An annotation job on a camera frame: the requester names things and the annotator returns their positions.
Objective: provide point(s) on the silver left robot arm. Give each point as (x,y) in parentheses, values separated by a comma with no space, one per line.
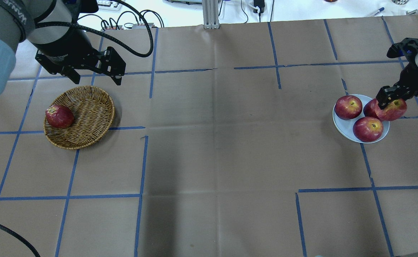
(37,21)

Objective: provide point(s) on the aluminium frame post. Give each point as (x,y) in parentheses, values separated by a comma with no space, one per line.
(210,14)

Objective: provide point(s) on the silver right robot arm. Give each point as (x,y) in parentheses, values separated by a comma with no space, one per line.
(276,66)

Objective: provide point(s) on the white keyboard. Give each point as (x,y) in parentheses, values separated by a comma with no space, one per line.
(109,5)

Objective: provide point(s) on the red apple on plate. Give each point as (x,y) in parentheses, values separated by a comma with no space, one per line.
(369,109)
(348,107)
(368,129)

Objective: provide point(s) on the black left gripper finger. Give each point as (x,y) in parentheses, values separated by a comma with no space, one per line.
(117,79)
(72,75)

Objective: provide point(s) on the red apple on plate back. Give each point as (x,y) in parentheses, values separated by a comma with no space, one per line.
(369,109)

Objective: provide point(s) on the dark red apple in basket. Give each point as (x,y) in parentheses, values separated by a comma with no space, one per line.
(59,116)

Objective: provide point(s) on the red apple on plate left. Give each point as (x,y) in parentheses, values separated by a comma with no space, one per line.
(348,107)

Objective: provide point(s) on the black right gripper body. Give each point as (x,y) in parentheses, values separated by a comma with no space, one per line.
(411,80)

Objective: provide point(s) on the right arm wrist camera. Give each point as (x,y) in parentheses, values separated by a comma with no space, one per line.
(407,48)

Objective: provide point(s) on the blue white pen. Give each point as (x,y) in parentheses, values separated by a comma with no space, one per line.
(376,12)

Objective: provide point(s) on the red apple on plate front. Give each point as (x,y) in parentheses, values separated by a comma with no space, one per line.
(368,129)

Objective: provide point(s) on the red yellow apple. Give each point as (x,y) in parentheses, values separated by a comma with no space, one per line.
(392,111)

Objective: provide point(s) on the woven wicker basket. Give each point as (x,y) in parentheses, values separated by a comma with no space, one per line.
(93,110)

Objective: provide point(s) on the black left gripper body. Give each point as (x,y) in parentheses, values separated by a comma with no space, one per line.
(65,45)

